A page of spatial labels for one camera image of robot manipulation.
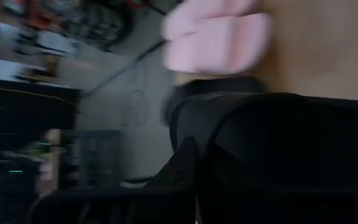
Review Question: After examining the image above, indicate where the red and black cart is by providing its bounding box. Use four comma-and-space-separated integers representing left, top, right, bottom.
23, 0, 62, 32

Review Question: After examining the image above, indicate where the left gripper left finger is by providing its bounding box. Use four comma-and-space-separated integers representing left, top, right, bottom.
29, 137, 198, 224

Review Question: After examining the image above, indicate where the black slide sandal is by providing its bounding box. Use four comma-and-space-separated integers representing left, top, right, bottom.
168, 91, 358, 200
162, 76, 267, 125

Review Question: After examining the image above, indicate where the pink slide sandal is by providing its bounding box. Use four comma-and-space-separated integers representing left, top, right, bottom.
160, 0, 260, 40
162, 12, 273, 75

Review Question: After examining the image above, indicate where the dark background shelving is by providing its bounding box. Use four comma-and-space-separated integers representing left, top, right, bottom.
0, 77, 80, 194

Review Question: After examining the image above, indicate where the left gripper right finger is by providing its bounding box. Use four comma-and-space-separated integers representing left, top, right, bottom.
198, 144, 358, 224

